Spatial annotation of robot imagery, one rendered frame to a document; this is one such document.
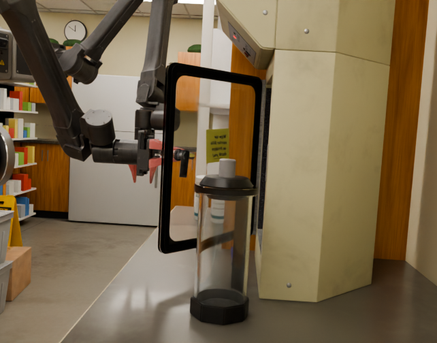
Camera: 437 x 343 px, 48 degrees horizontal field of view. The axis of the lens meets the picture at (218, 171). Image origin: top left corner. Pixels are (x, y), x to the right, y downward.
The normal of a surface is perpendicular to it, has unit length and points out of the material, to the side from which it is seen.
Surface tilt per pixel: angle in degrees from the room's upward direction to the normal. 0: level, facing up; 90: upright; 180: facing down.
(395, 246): 90
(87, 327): 0
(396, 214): 90
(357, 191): 90
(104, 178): 90
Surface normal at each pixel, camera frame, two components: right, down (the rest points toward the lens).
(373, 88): 0.67, 0.11
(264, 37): -0.04, 0.09
